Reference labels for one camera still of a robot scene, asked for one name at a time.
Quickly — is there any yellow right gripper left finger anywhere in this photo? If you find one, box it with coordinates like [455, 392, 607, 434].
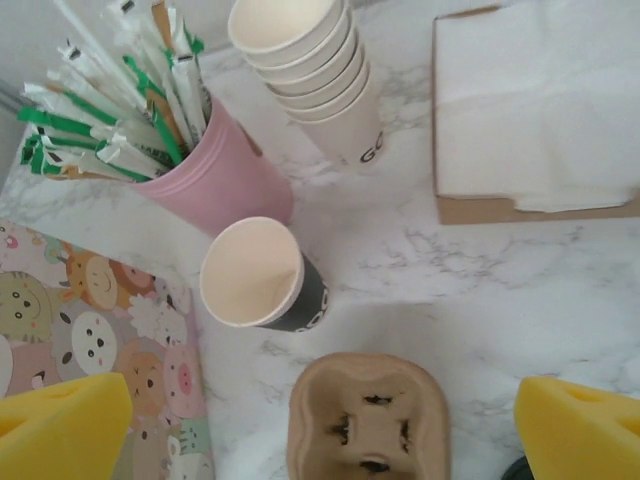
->
[0, 372, 134, 480]

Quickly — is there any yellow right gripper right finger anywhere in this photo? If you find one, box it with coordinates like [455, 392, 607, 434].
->
[513, 377, 640, 480]

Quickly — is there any black paper coffee cup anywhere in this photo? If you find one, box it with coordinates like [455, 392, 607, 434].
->
[198, 216, 329, 334]

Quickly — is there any cartoon animal paper bag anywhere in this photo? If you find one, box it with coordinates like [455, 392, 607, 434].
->
[0, 217, 216, 480]

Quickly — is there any brown cardboard napkin tray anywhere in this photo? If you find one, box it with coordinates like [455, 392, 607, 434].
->
[430, 4, 640, 226]

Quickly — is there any brown pulp cup carrier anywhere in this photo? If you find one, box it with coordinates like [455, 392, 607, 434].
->
[287, 351, 453, 480]

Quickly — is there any green white wrapped straw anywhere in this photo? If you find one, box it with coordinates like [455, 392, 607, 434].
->
[169, 27, 209, 144]
[17, 105, 171, 169]
[18, 133, 161, 181]
[121, 53, 186, 169]

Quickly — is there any pink ribbed straw holder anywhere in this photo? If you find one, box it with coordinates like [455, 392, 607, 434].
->
[132, 92, 295, 236]

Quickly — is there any white paper napkin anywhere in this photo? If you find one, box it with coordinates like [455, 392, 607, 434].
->
[434, 7, 640, 212]

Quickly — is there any white paper cup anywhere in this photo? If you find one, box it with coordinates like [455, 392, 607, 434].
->
[264, 44, 367, 99]
[227, 0, 351, 66]
[282, 59, 387, 169]
[273, 54, 371, 111]
[242, 14, 357, 71]
[254, 29, 362, 85]

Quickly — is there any brown wrapped straw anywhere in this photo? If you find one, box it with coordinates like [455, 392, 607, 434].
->
[149, 0, 181, 56]

